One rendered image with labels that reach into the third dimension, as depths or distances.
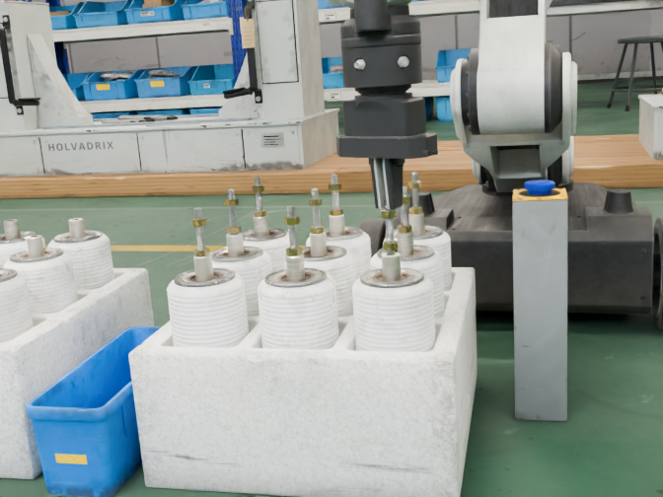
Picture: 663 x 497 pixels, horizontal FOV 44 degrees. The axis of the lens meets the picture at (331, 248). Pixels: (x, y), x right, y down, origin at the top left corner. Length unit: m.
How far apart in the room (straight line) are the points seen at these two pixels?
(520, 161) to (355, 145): 0.75
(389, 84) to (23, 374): 0.59
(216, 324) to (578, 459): 0.48
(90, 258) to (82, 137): 2.22
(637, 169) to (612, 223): 1.48
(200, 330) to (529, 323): 0.44
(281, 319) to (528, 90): 0.59
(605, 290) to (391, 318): 0.62
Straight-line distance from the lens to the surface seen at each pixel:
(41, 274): 1.24
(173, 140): 3.35
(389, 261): 0.96
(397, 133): 0.90
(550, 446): 1.14
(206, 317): 1.00
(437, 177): 2.98
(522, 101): 1.34
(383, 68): 0.89
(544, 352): 1.16
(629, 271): 1.48
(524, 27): 1.40
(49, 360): 1.18
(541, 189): 1.12
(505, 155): 1.64
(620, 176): 2.96
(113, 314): 1.32
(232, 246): 1.13
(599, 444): 1.15
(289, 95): 3.22
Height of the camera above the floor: 0.52
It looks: 14 degrees down
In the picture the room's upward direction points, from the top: 4 degrees counter-clockwise
